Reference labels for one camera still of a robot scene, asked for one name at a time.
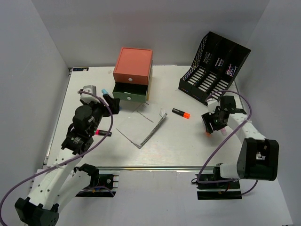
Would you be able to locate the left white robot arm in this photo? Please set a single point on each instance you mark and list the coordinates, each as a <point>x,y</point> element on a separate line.
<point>66,179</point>

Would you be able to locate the black label sticker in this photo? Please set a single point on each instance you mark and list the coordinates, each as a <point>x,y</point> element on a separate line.
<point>80,69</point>

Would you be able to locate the white safety instructions booklet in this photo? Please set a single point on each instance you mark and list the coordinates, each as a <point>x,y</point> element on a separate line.
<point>142,123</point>

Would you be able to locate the pastel purple highlighter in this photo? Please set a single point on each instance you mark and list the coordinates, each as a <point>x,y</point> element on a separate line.
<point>224,132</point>

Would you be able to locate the black orange highlighter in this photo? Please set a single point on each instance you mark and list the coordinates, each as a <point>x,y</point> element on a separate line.
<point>181,113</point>

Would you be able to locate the black file organizer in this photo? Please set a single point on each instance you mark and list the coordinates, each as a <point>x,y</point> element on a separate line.
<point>214,68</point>

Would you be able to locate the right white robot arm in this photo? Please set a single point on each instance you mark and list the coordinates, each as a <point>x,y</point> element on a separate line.
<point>258,157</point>

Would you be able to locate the green drawer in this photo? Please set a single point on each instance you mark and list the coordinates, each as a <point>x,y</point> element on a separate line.
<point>130,92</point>

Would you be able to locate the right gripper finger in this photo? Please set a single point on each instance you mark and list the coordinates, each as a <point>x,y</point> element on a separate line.
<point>222,124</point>
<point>208,121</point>

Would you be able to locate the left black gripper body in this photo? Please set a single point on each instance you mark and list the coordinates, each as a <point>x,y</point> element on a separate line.
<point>100,110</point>

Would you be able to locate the orange top drawer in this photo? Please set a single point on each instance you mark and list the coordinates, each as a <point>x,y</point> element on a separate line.
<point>133,66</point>

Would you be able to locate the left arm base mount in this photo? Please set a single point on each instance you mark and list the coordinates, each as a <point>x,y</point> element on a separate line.
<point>101,184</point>

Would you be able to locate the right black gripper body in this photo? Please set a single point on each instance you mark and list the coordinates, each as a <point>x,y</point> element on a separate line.
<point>217,113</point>

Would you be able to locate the black pink highlighter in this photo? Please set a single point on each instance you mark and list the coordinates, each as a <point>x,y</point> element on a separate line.
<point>103,133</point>

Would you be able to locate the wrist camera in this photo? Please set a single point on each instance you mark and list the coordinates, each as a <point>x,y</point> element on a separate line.
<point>213,106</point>
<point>88,94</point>

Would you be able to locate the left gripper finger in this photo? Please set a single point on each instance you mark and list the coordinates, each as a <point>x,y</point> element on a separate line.
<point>114,105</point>
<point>107,97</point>

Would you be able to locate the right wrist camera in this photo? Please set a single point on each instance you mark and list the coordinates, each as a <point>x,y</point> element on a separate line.
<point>213,106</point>

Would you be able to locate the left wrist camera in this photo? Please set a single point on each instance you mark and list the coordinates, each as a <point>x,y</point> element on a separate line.
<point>88,94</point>

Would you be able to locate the pastel blue highlighter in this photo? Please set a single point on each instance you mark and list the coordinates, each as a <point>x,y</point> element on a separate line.
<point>104,91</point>

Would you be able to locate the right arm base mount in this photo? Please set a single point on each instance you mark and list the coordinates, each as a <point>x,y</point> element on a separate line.
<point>224,190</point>

